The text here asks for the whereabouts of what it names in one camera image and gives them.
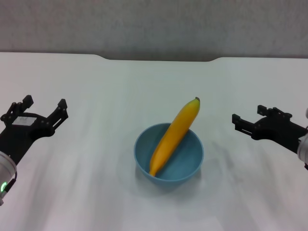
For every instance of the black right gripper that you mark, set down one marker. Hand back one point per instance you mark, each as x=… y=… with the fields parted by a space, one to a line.
x=281 y=130

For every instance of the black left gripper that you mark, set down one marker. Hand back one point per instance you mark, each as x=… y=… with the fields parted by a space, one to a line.
x=24 y=134

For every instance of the yellow banana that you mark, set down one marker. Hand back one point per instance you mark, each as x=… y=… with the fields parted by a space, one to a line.
x=175 y=134

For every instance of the blue plastic bowl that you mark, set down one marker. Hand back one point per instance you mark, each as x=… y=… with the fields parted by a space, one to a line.
x=183 y=166

